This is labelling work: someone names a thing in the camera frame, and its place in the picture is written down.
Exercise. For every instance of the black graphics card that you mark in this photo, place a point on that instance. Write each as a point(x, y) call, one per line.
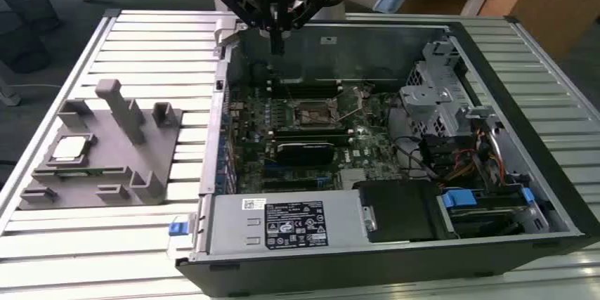
point(305, 154)

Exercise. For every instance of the black RAM slot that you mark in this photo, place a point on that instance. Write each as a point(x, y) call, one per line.
point(310, 140)
point(310, 133)
point(319, 85)
point(319, 93)

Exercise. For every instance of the CPU socket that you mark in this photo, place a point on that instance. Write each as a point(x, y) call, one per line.
point(314, 114)

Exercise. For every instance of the green motherboard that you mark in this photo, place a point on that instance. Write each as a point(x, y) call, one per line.
point(375, 145)

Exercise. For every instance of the white table leg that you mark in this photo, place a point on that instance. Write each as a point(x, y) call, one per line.
point(10, 89)

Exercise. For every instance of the black expansion slot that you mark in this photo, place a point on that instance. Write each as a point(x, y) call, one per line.
point(291, 184)
point(301, 169)

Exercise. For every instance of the blue plastic clip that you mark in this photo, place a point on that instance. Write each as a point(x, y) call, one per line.
point(527, 195)

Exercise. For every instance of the blue release latch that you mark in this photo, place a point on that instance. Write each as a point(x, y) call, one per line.
point(178, 228)

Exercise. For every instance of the wooden cabinet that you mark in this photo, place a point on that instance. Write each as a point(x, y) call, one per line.
point(563, 5)

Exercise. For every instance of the hard disk in blue carrier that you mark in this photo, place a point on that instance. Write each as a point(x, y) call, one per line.
point(457, 200)

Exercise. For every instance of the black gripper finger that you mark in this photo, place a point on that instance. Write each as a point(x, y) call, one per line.
point(239, 5)
point(302, 12)

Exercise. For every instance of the silver power supply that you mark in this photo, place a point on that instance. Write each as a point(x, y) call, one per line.
point(234, 229)

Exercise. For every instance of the black plastic shroud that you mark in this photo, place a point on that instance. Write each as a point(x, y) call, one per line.
point(403, 208)

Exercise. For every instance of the silver CPU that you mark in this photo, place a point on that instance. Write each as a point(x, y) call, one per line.
point(70, 147)

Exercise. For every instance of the black mesh wastebasket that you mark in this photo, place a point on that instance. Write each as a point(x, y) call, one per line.
point(33, 15)

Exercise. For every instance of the grey case latch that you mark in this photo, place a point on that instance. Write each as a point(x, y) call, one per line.
point(225, 31)

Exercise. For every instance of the black PC case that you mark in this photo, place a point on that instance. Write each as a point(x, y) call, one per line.
point(329, 279)

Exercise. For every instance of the grey parts rack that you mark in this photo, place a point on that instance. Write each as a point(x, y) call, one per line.
point(113, 159)

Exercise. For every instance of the small silver heatsink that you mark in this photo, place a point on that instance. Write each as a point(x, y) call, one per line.
point(353, 177)

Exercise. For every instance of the green RAM stick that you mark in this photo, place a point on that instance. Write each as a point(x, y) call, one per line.
point(97, 172)

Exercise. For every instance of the silver drive cage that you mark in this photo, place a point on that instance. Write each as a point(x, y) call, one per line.
point(425, 98)

